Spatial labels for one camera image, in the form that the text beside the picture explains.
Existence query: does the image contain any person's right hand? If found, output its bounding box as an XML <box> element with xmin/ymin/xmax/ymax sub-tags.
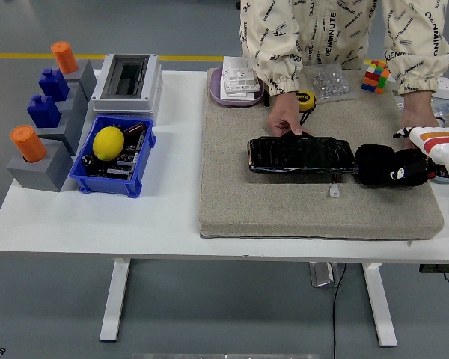
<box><xmin>268</xmin><ymin>91</ymin><xmax>314</xmax><ymax>138</ymax></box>

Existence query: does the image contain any person's left hand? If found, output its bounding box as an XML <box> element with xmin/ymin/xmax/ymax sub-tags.
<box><xmin>399</xmin><ymin>90</ymin><xmax>442</xmax><ymax>150</ymax></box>

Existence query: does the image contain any black film-wrapped panel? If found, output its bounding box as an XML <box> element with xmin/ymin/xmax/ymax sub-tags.
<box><xmin>246</xmin><ymin>136</ymin><xmax>359</xmax><ymax>176</ymax></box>

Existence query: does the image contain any multicoloured puzzle cube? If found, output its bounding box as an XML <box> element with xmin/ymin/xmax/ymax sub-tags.
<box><xmin>361</xmin><ymin>59</ymin><xmax>391</xmax><ymax>93</ymax></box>

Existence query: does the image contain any black rag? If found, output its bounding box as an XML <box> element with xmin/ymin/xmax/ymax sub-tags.
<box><xmin>354</xmin><ymin>144</ymin><xmax>433</xmax><ymax>187</ymax></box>

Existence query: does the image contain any yellow tape measure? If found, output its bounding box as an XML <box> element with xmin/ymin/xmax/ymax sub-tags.
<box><xmin>297</xmin><ymin>90</ymin><xmax>317</xmax><ymax>126</ymax></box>

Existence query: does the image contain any clear bag of metal nuts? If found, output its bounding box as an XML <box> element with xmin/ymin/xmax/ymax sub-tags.
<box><xmin>302</xmin><ymin>62</ymin><xmax>360</xmax><ymax>104</ymax></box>

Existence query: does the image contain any purple oval tray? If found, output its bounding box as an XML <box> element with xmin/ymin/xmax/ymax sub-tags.
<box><xmin>209</xmin><ymin>66</ymin><xmax>266</xmax><ymax>108</ymax></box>

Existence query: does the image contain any person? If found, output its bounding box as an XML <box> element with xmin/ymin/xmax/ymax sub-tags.
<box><xmin>239</xmin><ymin>0</ymin><xmax>449</xmax><ymax>97</ymax></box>

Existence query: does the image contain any grey-brown mat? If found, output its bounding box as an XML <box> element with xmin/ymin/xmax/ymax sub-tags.
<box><xmin>199</xmin><ymin>67</ymin><xmax>445</xmax><ymax>240</ymax></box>

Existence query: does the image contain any white table leg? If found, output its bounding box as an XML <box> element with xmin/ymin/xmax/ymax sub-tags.
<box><xmin>99</xmin><ymin>257</ymin><xmax>132</xmax><ymax>342</ymax></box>
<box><xmin>361</xmin><ymin>261</ymin><xmax>398</xmax><ymax>347</ymax></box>

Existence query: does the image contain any brown cylindrical capacitor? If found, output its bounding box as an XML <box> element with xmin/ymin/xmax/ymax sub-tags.
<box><xmin>123</xmin><ymin>121</ymin><xmax>147</xmax><ymax>136</ymax></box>

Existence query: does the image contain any silver table control box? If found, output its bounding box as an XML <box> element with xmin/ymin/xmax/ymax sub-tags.
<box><xmin>308</xmin><ymin>261</ymin><xmax>341</xmax><ymax>288</ymax></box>

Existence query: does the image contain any dark circuit board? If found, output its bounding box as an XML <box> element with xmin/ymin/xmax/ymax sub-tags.
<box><xmin>81</xmin><ymin>126</ymin><xmax>147</xmax><ymax>181</ymax></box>

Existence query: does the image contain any yellow lemon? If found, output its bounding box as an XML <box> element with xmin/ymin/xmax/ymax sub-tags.
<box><xmin>92</xmin><ymin>126</ymin><xmax>126</xmax><ymax>162</ymax></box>

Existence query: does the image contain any grey cube block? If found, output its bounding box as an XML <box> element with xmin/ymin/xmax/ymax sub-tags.
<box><xmin>61</xmin><ymin>58</ymin><xmax>98</xmax><ymax>102</ymax></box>
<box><xmin>6</xmin><ymin>138</ymin><xmax>76</xmax><ymax>194</ymax></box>
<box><xmin>35</xmin><ymin>99</ymin><xmax>88</xmax><ymax>156</ymax></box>
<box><xmin>55</xmin><ymin>82</ymin><xmax>90</xmax><ymax>115</ymax></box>

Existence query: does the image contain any blue plastic bin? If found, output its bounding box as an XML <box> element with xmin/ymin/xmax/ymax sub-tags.
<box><xmin>69</xmin><ymin>114</ymin><xmax>157</xmax><ymax>198</ymax></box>

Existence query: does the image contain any orange cylinder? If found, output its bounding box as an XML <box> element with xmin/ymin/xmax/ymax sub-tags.
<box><xmin>10</xmin><ymin>125</ymin><xmax>48</xmax><ymax>164</ymax></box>
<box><xmin>51</xmin><ymin>40</ymin><xmax>79</xmax><ymax>75</ymax></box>

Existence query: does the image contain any blue plastic block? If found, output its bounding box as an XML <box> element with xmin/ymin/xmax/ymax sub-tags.
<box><xmin>26</xmin><ymin>94</ymin><xmax>62</xmax><ymax>129</ymax></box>
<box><xmin>38</xmin><ymin>67</ymin><xmax>70</xmax><ymax>102</ymax></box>

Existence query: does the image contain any white switch plate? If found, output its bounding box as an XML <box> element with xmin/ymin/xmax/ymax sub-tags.
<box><xmin>222</xmin><ymin>55</ymin><xmax>262</xmax><ymax>94</ymax></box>
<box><xmin>219</xmin><ymin>74</ymin><xmax>257</xmax><ymax>101</ymax></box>

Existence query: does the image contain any white wire connector plug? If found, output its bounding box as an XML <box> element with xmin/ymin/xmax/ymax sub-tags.
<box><xmin>327</xmin><ymin>174</ymin><xmax>341</xmax><ymax>199</ymax></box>

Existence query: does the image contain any grey electrical enclosure box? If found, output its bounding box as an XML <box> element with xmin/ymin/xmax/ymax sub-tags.
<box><xmin>88</xmin><ymin>53</ymin><xmax>162</xmax><ymax>120</ymax></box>

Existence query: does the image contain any black floor cable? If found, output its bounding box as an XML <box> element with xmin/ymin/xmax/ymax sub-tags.
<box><xmin>331</xmin><ymin>263</ymin><xmax>347</xmax><ymax>359</ymax></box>

